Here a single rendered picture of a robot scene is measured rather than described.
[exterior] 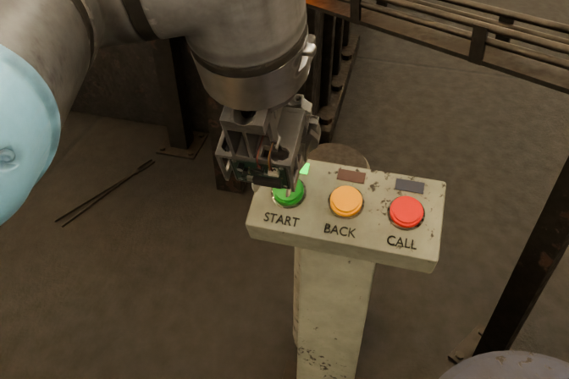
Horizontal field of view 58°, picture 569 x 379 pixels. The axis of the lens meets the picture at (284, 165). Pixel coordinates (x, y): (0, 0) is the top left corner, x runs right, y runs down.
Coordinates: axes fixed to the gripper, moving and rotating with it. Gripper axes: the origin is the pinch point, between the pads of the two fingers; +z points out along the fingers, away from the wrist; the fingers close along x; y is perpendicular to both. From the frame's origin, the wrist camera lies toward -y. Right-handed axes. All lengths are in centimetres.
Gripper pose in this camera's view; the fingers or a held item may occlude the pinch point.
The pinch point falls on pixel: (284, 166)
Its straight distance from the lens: 60.7
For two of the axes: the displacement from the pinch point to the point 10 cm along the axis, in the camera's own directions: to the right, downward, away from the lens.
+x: 9.7, 1.6, -1.9
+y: -2.3, 8.6, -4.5
